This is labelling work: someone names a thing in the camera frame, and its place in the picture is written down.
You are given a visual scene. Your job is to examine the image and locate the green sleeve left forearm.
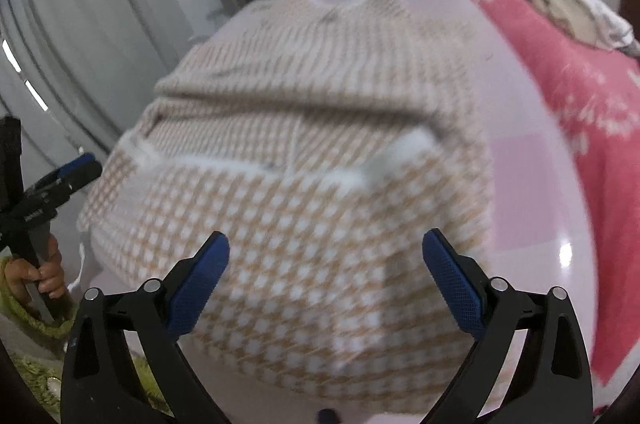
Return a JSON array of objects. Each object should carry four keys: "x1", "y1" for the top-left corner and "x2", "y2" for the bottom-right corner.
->
[{"x1": 1, "y1": 254, "x2": 76, "y2": 361}]

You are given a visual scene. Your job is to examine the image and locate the pink floral blanket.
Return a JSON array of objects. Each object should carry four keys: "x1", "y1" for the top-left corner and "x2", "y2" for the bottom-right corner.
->
[{"x1": 474, "y1": 0, "x2": 639, "y2": 387}]

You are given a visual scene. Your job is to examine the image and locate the beige clothes pile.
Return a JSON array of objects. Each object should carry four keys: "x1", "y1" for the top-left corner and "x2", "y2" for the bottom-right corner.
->
[{"x1": 528, "y1": 0, "x2": 639, "y2": 58}]

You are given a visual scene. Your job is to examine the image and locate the pink sheet mattress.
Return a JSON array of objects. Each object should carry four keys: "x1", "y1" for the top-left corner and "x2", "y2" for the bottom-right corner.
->
[{"x1": 181, "y1": 0, "x2": 594, "y2": 423}]

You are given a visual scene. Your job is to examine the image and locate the person's left hand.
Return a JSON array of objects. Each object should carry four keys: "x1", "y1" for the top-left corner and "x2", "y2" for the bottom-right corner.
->
[{"x1": 4, "y1": 234, "x2": 67, "y2": 306}]

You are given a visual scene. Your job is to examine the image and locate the beige white houndstooth sweater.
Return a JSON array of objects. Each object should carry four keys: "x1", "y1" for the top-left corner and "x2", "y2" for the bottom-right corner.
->
[{"x1": 78, "y1": 0, "x2": 494, "y2": 413}]

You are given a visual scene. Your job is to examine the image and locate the white curtain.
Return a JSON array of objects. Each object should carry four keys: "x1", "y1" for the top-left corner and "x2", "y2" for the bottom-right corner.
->
[{"x1": 0, "y1": 0, "x2": 212, "y2": 185}]

